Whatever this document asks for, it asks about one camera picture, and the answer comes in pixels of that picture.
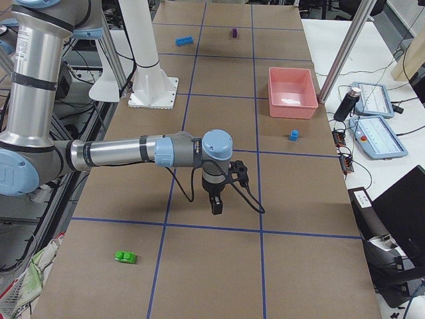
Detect small blue block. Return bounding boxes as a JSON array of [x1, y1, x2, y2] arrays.
[[289, 130, 299, 142]]

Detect green block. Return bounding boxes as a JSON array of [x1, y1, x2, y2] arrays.
[[114, 251, 137, 265]]

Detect long blue block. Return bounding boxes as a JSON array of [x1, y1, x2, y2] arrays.
[[175, 36, 194, 47]]

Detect pink plastic box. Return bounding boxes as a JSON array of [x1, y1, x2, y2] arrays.
[[268, 67, 318, 120]]

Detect small electronics board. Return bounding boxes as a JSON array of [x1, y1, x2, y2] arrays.
[[332, 130, 346, 148]]

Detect black water bottle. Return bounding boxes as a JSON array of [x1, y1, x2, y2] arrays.
[[333, 86, 361, 122]]

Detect lower teach pendant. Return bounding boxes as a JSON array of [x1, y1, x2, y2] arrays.
[[349, 116, 408, 160]]

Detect teach pendant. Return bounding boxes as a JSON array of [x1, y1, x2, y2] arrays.
[[349, 116, 408, 160], [351, 82, 394, 118]]

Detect upper teach pendant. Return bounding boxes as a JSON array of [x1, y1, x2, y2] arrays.
[[351, 82, 394, 118]]

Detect green white bag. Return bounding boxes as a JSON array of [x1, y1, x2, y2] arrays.
[[1, 233, 65, 318]]

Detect black laptop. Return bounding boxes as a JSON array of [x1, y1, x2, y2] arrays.
[[373, 165, 424, 266]]

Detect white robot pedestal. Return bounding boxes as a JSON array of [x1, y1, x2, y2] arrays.
[[88, 0, 179, 110]]

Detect aluminium frame post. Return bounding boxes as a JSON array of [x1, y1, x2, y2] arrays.
[[317, 0, 377, 104]]

